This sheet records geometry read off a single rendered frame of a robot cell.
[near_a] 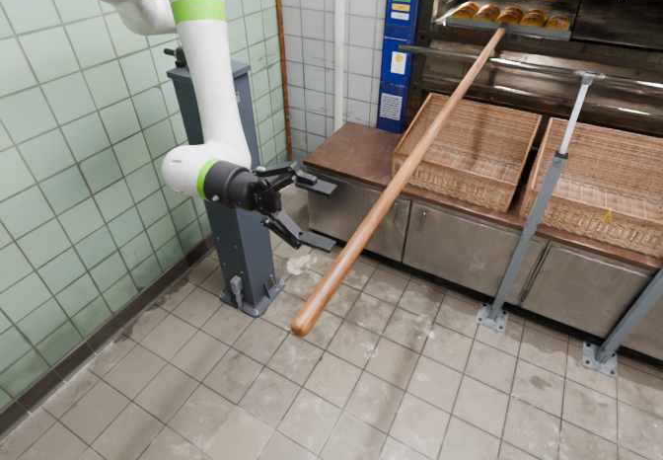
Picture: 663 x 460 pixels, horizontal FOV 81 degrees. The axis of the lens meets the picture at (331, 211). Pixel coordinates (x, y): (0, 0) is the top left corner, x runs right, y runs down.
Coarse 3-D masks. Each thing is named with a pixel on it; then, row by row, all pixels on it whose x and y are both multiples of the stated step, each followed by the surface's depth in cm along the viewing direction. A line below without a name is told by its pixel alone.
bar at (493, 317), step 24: (408, 48) 164; (432, 48) 160; (552, 72) 143; (576, 72) 140; (552, 168) 140; (528, 240) 161; (504, 288) 181; (648, 288) 150; (480, 312) 200; (504, 312) 199; (624, 336) 164; (600, 360) 178
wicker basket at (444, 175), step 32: (448, 96) 202; (416, 128) 203; (448, 128) 208; (480, 128) 200; (512, 128) 193; (448, 160) 204; (480, 160) 204; (512, 160) 197; (448, 192) 180; (480, 192) 182; (512, 192) 164
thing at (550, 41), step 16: (432, 32) 191; (448, 32) 188; (464, 32) 184; (480, 32) 181; (512, 32) 178; (560, 48) 170; (576, 48) 167; (592, 48) 164; (608, 48) 162; (624, 48) 159; (640, 48) 158; (656, 48) 158
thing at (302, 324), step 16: (496, 32) 169; (480, 64) 139; (464, 80) 127; (448, 112) 111; (432, 128) 102; (416, 160) 92; (400, 176) 86; (384, 192) 82; (384, 208) 78; (368, 224) 74; (352, 240) 71; (368, 240) 73; (352, 256) 69; (336, 272) 65; (320, 288) 63; (336, 288) 65; (304, 304) 61; (320, 304) 61; (304, 320) 58; (304, 336) 58
